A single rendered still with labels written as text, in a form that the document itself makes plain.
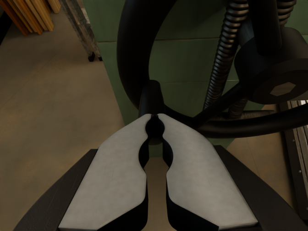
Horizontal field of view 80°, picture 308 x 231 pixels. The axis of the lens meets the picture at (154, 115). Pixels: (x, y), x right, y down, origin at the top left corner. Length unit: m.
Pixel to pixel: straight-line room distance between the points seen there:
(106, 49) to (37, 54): 1.32
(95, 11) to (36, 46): 1.44
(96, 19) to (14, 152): 1.01
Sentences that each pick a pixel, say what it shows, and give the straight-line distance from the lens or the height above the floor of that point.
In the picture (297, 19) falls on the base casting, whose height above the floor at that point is 0.74.
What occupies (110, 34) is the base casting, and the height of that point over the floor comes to 0.73.
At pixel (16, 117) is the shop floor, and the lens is 1.38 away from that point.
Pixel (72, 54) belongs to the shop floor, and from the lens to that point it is 1.57.
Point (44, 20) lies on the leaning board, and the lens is 1.83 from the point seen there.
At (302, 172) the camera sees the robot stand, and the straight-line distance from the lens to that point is 1.02.
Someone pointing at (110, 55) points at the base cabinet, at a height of 0.68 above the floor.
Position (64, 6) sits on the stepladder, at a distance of 1.27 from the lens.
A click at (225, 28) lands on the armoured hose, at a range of 0.24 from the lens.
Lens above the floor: 0.94
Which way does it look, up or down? 60 degrees down
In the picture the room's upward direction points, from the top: 3 degrees counter-clockwise
